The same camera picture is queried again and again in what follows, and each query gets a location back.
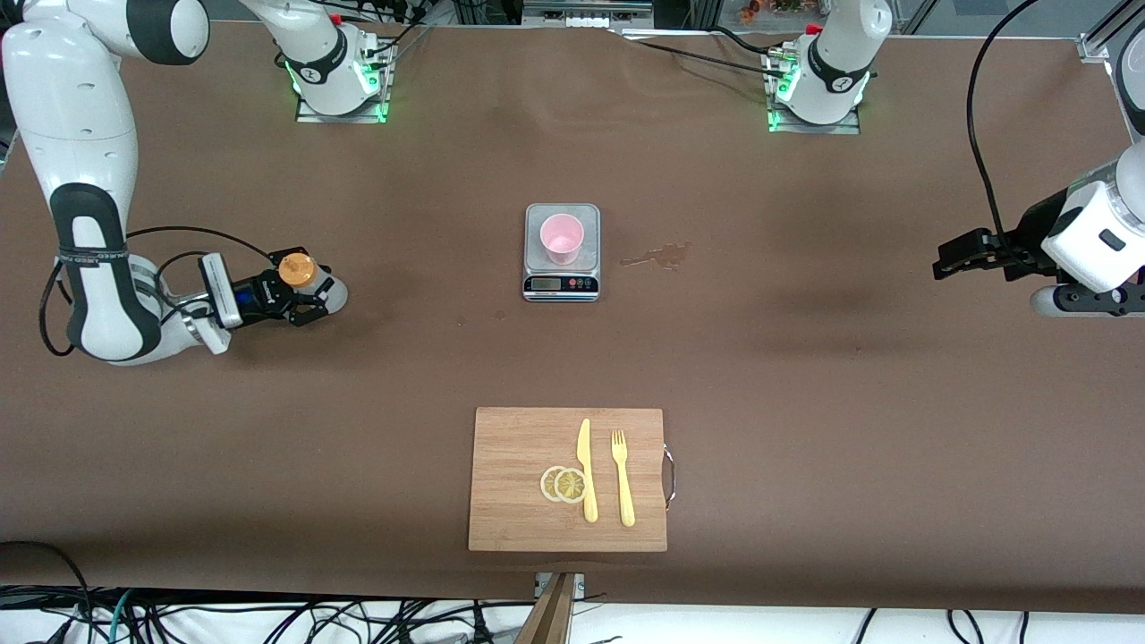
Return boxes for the translucent sauce bottle orange cap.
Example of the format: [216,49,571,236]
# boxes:
[278,254,350,316]

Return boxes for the pink plastic cup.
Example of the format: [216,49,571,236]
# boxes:
[539,213,585,267]

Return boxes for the silver digital kitchen scale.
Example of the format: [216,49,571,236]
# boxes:
[522,203,601,303]

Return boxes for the wooden cutting board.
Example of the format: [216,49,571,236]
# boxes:
[468,407,676,553]

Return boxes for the yellow plastic knife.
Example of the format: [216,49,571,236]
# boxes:
[577,419,598,523]

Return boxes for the yellow plastic fork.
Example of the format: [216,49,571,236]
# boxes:
[611,430,636,528]

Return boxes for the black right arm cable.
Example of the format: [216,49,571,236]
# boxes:
[38,226,274,357]

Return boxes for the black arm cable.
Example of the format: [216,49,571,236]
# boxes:
[964,0,1043,265]
[38,226,274,357]

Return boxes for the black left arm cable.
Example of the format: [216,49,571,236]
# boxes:
[964,0,1043,265]

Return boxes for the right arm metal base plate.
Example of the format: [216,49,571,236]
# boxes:
[295,40,392,124]

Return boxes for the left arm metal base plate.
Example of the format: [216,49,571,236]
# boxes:
[767,49,861,135]

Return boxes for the aluminium frame profile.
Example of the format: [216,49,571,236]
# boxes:
[1078,0,1145,64]

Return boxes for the black base power cable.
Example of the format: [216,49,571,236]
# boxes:
[617,27,788,78]

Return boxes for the thick black floor cable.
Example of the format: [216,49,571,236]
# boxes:
[0,540,90,644]

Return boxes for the teal floor cable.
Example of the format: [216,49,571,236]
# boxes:
[107,589,135,644]

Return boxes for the metal table bracket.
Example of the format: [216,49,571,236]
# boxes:
[535,572,586,602]

